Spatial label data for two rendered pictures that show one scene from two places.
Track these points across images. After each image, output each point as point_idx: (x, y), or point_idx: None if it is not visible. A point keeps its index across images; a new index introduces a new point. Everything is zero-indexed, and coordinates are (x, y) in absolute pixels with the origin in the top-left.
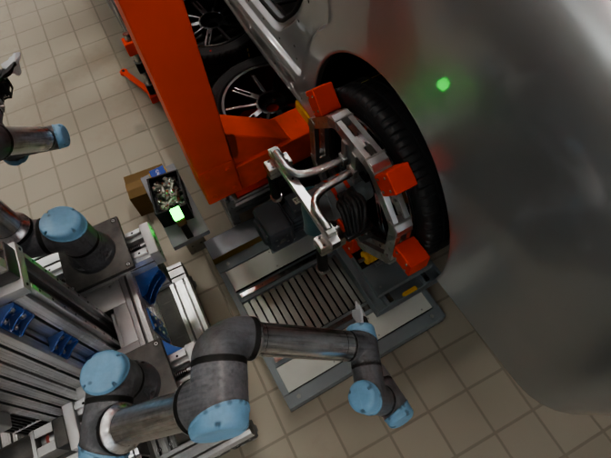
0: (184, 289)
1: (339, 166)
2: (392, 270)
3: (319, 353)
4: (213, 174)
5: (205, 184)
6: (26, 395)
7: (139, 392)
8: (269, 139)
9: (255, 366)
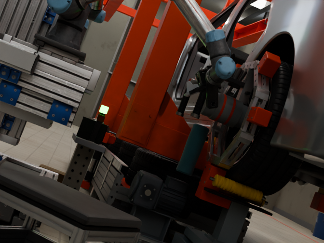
0: (51, 174)
1: (224, 142)
2: None
3: (203, 18)
4: (141, 110)
5: (131, 114)
6: (1, 22)
7: (75, 28)
8: (185, 124)
9: (59, 241)
